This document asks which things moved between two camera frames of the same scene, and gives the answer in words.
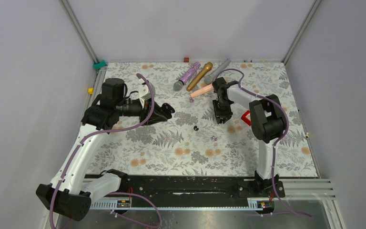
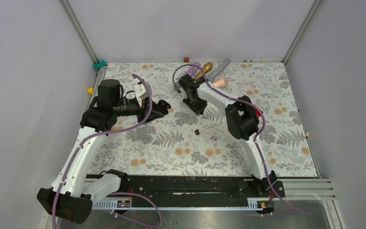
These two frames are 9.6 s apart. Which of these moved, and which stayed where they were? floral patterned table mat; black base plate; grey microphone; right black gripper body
Moved: right black gripper body
Stayed: floral patterned table mat; grey microphone; black base plate
